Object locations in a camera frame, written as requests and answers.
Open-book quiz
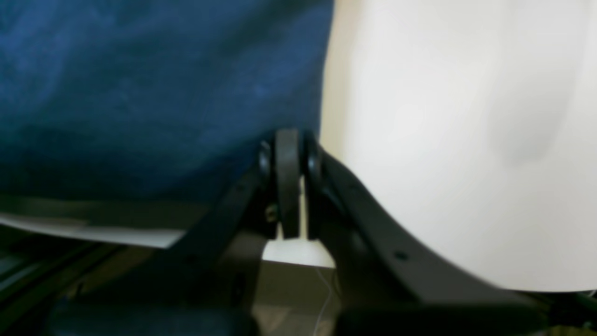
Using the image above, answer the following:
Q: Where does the dark blue T-shirt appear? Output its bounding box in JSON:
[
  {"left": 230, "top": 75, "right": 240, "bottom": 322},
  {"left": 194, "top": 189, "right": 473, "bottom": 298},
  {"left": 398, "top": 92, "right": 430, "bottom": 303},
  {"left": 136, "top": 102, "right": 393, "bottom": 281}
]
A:
[{"left": 0, "top": 0, "right": 334, "bottom": 201}]

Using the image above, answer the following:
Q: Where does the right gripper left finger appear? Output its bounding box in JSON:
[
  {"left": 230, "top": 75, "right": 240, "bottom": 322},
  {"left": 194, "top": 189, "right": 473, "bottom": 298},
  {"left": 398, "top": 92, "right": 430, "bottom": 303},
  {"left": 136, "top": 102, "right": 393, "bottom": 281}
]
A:
[{"left": 47, "top": 130, "right": 301, "bottom": 336}]

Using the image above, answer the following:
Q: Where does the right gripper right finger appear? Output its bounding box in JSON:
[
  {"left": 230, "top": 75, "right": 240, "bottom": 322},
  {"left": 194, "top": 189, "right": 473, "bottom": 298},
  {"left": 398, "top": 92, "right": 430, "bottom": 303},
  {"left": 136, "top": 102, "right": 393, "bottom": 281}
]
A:
[{"left": 303, "top": 133, "right": 547, "bottom": 336}]

